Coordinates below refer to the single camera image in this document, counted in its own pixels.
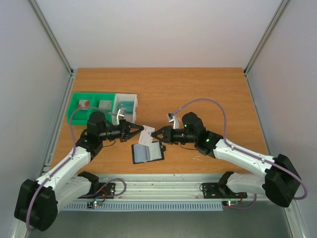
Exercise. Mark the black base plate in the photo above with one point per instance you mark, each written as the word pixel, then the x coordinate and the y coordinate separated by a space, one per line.
pixel 109 189
pixel 212 190

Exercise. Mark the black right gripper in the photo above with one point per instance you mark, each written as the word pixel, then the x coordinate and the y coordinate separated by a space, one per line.
pixel 167 134

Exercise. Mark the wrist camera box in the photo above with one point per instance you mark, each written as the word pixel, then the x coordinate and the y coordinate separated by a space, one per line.
pixel 174 120
pixel 120 114

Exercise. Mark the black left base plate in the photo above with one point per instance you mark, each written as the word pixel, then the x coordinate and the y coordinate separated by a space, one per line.
pixel 109 189

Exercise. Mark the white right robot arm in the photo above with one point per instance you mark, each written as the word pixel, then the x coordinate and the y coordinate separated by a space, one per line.
pixel 273 177

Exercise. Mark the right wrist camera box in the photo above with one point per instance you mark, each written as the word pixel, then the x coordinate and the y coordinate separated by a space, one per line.
pixel 174 120

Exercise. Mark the black leather card holder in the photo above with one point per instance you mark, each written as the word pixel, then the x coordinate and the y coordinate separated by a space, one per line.
pixel 146 154

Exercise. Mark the grey card with red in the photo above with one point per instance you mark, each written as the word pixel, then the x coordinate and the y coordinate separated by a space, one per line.
pixel 105 105

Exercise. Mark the grey slotted cable duct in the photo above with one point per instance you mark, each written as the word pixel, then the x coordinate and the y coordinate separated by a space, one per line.
pixel 145 206

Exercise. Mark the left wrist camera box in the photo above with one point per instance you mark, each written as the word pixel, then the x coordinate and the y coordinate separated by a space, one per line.
pixel 120 114

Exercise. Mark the white plastic bin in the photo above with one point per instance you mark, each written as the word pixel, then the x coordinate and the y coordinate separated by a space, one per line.
pixel 124 97

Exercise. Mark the red patterned card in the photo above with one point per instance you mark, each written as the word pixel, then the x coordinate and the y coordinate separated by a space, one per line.
pixel 83 103

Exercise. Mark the grey aluminium frame rail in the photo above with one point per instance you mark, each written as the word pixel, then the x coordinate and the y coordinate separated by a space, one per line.
pixel 47 29

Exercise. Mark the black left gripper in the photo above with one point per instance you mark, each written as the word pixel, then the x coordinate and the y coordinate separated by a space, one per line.
pixel 125 128

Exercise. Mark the green plastic bin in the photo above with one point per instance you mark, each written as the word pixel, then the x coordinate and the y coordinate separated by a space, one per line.
pixel 81 117

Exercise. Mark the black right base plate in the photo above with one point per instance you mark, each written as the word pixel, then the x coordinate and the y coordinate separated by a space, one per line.
pixel 212 190

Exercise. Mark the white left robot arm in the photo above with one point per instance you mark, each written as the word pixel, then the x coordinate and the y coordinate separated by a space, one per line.
pixel 40 200

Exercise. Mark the white card with red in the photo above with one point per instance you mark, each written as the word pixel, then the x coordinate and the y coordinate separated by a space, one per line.
pixel 145 135

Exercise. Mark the teal VIP card stack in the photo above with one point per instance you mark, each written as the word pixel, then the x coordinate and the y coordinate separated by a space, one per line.
pixel 129 105

